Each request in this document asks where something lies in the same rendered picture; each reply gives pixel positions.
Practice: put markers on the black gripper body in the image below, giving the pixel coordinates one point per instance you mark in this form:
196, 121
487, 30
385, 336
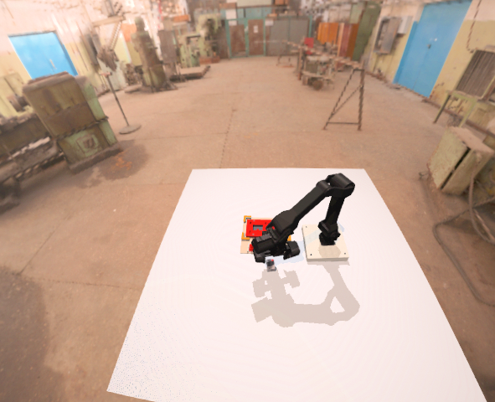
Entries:
292, 247

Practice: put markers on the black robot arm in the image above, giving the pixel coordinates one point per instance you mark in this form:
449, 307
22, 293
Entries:
287, 221

